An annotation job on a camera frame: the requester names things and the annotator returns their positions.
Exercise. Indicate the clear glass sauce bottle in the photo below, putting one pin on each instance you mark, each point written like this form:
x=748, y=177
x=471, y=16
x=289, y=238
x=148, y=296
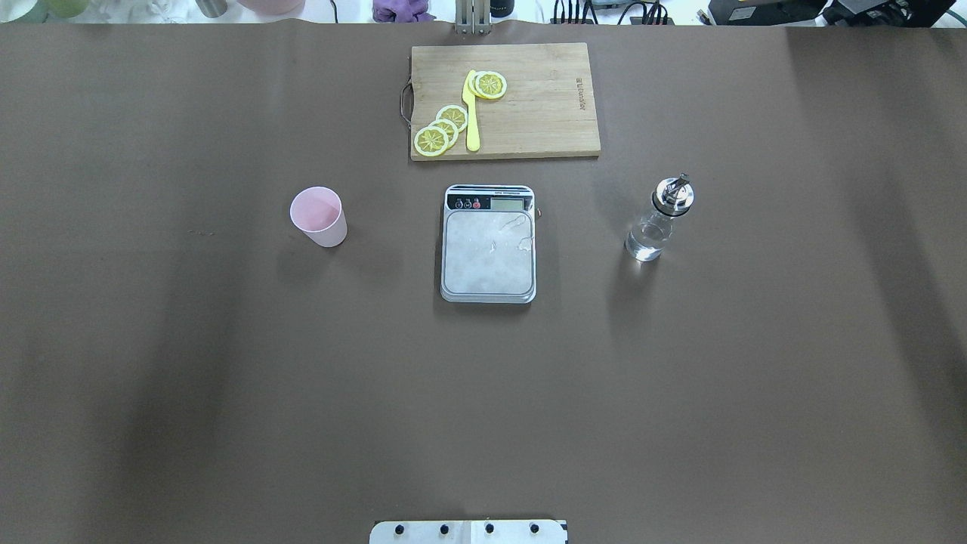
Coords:
x=671, y=199

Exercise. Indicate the pink plastic cup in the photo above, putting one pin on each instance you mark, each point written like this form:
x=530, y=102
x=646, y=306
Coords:
x=318, y=213

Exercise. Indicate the silver digital kitchen scale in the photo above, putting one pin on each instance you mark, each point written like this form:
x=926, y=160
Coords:
x=488, y=244

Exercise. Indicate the yellow plastic knife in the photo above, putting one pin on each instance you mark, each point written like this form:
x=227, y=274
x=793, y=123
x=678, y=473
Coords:
x=472, y=135

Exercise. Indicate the middle lemon slice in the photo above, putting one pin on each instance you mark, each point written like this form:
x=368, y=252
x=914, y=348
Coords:
x=450, y=129

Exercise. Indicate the upper lemon slice of three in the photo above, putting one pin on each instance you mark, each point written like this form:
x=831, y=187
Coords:
x=455, y=114

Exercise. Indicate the wooden cutting board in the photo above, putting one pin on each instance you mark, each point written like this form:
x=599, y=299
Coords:
x=548, y=110

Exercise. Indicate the front lemon slice of pair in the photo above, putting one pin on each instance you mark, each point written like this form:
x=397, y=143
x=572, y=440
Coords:
x=489, y=85

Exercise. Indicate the hidden lemon slice of pair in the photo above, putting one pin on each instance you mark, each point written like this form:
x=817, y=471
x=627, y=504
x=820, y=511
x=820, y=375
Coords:
x=470, y=84

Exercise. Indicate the black thermos bottle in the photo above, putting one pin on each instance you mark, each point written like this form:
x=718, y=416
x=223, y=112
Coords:
x=501, y=8

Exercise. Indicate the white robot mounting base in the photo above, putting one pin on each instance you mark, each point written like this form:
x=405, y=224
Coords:
x=471, y=531

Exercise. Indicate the purple cloth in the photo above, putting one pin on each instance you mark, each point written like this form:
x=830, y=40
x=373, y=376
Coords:
x=401, y=11

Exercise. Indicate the black power strip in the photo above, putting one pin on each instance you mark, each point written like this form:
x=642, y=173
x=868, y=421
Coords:
x=628, y=13

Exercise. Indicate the lemon slice near handle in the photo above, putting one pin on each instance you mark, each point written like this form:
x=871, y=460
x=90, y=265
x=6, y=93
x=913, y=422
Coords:
x=431, y=141

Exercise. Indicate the aluminium frame post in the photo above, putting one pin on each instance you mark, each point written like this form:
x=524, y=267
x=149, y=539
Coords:
x=473, y=17

